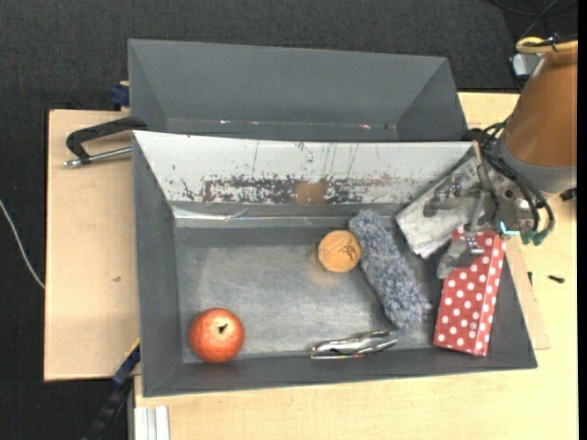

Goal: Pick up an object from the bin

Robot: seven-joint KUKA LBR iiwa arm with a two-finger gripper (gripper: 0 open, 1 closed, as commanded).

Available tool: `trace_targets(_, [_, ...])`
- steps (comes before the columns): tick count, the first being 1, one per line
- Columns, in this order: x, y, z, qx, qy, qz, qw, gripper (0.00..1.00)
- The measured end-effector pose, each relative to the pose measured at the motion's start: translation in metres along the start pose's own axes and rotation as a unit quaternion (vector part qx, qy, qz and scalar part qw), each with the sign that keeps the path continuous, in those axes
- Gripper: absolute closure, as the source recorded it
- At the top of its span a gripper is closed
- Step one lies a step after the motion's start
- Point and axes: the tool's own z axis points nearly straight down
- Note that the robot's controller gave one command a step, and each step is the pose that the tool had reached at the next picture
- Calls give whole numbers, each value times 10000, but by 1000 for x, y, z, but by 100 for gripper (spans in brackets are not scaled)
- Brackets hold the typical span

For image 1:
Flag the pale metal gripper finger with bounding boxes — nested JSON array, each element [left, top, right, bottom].
[[422, 175, 465, 218], [436, 234, 485, 281]]

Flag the red box with white dots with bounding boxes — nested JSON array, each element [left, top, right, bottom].
[[431, 226, 507, 358]]

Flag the blue-grey fluffy cloth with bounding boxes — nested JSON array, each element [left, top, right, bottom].
[[348, 209, 434, 331]]

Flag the orange round fruit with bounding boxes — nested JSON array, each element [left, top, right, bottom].
[[317, 229, 363, 275]]

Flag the shiny silver sunglasses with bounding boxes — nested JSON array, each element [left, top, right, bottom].
[[309, 329, 399, 361]]

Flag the grey metal bin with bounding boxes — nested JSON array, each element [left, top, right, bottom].
[[127, 38, 539, 399]]

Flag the red apple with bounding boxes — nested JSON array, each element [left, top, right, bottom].
[[188, 307, 246, 364]]

